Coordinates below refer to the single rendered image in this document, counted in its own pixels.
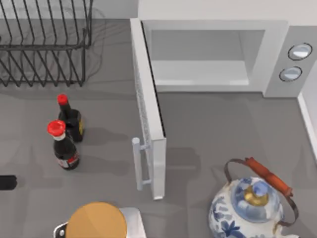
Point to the pale microwave door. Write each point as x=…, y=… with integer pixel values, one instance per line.
x=148, y=104

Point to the square dark sauce bottle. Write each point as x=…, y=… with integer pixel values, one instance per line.
x=73, y=124

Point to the round dark sauce bottle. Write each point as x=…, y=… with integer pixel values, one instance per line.
x=65, y=151

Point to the steel pot with wooden lid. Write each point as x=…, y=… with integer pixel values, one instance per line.
x=99, y=220

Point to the blue and white teapot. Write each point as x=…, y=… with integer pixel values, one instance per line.
x=250, y=210

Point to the pale microwave oven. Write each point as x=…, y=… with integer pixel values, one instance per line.
x=272, y=49

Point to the small microwave knob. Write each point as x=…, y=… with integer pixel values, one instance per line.
x=290, y=74

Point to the large microwave knob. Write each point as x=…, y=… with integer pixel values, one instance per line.
x=300, y=51

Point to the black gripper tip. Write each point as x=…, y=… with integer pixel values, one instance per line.
x=7, y=182

